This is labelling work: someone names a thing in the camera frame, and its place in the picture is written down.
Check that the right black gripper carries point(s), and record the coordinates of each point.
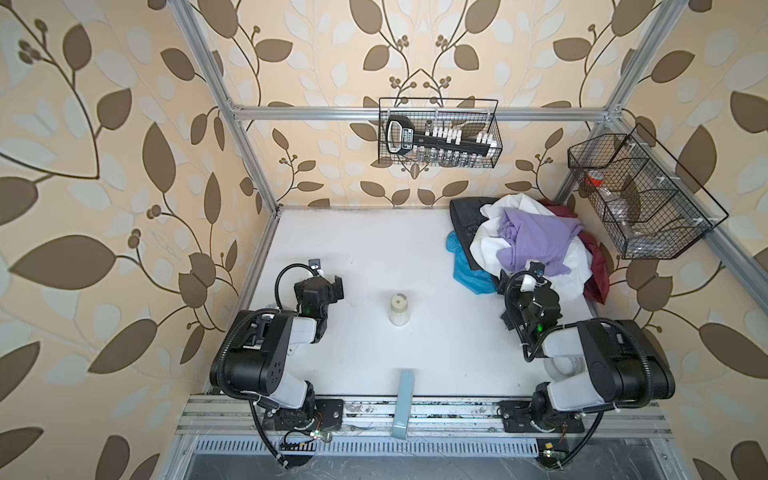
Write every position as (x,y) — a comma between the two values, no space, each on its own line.
(519,313)

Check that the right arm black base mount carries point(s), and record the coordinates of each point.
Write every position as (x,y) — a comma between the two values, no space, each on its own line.
(520,416)

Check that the dark red cloth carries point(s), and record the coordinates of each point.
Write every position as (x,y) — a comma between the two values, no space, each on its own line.
(597,287)

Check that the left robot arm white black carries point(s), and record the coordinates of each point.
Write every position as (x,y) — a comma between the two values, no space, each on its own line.
(251,363)

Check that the clear bottle red cap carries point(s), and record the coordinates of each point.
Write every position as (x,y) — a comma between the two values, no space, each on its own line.
(612,206)

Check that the back black wire basket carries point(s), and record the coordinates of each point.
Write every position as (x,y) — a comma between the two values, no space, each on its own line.
(470,116)

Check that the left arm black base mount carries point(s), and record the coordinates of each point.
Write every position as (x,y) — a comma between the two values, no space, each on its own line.
(324,414)

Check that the right black wire basket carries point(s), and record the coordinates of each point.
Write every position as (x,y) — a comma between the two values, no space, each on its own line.
(670,209)

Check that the turquoise blue cloth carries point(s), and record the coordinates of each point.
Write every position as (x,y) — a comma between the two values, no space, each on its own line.
(478,282)

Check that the black tool with white bits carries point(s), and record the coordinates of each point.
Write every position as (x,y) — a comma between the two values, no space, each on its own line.
(402,136)

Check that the lavender purple cloth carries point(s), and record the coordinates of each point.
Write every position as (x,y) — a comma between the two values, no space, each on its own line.
(536,237)

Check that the black wire basket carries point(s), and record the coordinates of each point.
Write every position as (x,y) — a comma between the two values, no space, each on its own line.
(470,116)
(670,209)

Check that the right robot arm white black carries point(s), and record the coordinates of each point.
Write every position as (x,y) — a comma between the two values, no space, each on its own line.
(621,368)

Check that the small cream jar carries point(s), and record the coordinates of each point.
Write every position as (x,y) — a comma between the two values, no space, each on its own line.
(399,313)

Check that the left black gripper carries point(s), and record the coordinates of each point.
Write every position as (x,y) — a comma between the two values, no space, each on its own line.
(330,288)

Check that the black cloth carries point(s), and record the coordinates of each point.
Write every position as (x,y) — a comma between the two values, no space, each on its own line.
(466,219)

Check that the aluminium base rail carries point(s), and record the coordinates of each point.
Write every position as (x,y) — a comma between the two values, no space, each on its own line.
(374,426)

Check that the light blue tissue pack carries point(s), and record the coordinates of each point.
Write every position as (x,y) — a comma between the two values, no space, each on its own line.
(403,405)

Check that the white tape roll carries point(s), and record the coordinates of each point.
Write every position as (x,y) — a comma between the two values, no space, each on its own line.
(562,368)

